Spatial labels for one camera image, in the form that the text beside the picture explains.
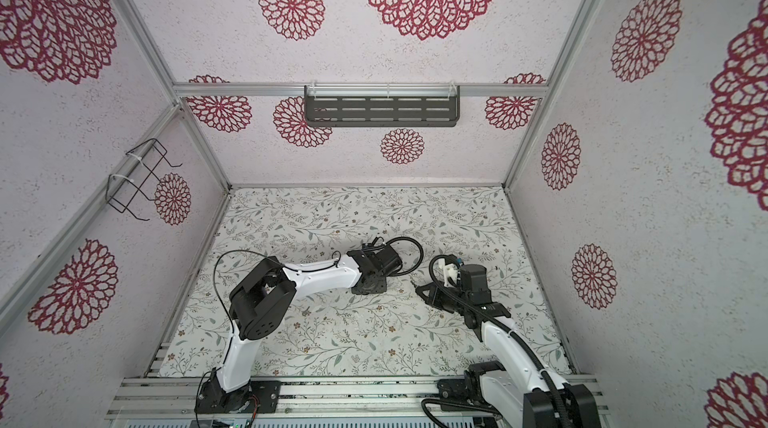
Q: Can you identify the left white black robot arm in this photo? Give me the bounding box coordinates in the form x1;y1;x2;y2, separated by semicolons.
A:
194;243;403;415

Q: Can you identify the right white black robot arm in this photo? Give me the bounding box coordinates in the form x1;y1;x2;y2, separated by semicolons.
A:
416;255;602;427

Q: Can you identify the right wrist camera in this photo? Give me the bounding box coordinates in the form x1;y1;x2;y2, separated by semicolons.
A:
435;255;463;287

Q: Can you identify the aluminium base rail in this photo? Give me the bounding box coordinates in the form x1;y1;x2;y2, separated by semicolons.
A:
105;376;444;420

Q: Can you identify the right black corrugated cable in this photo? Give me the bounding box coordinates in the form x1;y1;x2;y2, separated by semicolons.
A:
419;253;577;428

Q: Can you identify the left thin black cable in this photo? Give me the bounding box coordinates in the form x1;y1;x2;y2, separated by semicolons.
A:
194;249;343;417

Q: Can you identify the dark metal wall shelf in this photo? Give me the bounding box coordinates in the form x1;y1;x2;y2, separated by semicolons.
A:
303;85;460;128

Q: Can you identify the black wire wall basket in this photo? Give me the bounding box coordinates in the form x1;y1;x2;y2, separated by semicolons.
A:
104;138;182;222

